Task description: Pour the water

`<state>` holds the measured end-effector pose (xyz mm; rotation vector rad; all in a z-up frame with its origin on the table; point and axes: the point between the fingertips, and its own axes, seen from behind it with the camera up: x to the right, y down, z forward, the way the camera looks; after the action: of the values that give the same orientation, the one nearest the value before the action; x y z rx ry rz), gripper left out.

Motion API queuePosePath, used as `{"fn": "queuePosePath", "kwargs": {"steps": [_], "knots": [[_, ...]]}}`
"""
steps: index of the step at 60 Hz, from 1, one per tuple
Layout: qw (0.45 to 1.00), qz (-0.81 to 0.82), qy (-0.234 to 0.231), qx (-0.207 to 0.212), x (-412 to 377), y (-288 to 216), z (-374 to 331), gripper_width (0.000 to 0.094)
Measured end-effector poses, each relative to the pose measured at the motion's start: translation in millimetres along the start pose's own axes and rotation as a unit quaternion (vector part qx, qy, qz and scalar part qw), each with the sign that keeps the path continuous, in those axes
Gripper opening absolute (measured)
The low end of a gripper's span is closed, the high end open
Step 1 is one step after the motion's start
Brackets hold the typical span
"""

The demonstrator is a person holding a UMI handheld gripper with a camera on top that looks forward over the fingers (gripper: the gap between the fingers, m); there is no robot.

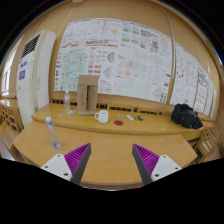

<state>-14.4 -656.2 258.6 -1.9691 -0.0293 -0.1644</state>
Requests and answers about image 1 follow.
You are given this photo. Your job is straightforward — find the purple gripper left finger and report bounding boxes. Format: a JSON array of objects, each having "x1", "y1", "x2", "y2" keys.
[{"x1": 42, "y1": 143, "x2": 91, "y2": 185}]

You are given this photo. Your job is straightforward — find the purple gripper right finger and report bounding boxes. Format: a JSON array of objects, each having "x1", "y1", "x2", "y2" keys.
[{"x1": 132, "y1": 144, "x2": 181, "y2": 185}]

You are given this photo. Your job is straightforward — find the clear plastic water bottle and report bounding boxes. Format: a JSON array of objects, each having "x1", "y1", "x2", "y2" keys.
[{"x1": 45, "y1": 116, "x2": 60, "y2": 149}]

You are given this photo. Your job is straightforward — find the small clear cup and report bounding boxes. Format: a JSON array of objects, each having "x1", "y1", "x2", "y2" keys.
[{"x1": 68, "y1": 110, "x2": 74, "y2": 116}]

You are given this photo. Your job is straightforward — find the small items on desk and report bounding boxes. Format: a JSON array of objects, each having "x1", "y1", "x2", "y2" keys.
[{"x1": 117, "y1": 114, "x2": 144, "y2": 121}]

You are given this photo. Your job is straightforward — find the red round coaster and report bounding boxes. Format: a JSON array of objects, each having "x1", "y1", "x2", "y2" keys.
[{"x1": 114, "y1": 120, "x2": 123, "y2": 126}]

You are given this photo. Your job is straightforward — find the white ceramic mug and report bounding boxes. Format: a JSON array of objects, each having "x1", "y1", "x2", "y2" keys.
[{"x1": 95, "y1": 110, "x2": 109, "y2": 124}]

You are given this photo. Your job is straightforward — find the black bag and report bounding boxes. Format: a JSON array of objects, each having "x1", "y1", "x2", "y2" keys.
[{"x1": 171, "y1": 104, "x2": 203, "y2": 129}]

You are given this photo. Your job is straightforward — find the wooden chair right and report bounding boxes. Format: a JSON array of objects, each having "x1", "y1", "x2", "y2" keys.
[{"x1": 191, "y1": 125, "x2": 221, "y2": 165}]

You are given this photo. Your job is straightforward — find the wooden chair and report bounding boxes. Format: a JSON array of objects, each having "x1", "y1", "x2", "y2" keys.
[
  {"x1": 0, "y1": 100, "x2": 23, "y2": 158},
  {"x1": 191, "y1": 125, "x2": 221, "y2": 165}
]

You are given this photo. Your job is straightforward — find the red-label plastic bottle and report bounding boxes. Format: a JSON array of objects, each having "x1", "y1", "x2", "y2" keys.
[{"x1": 64, "y1": 91, "x2": 70, "y2": 111}]

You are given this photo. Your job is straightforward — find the wooden chair left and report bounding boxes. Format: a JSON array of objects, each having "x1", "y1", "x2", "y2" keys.
[{"x1": 0, "y1": 100, "x2": 23, "y2": 158}]

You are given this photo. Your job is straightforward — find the brown cardboard box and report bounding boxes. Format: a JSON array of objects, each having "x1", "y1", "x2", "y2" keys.
[{"x1": 77, "y1": 75, "x2": 98, "y2": 115}]

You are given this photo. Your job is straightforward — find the white standing air conditioner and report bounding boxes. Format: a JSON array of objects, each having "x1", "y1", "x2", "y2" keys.
[{"x1": 16, "y1": 30, "x2": 56, "y2": 127}]

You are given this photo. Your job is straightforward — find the right wall poster board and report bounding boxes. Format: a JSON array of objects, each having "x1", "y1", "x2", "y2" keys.
[{"x1": 170, "y1": 43, "x2": 217, "y2": 117}]

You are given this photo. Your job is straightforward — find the large wall poster board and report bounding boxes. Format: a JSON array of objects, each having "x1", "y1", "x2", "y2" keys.
[{"x1": 54, "y1": 18, "x2": 172, "y2": 103}]

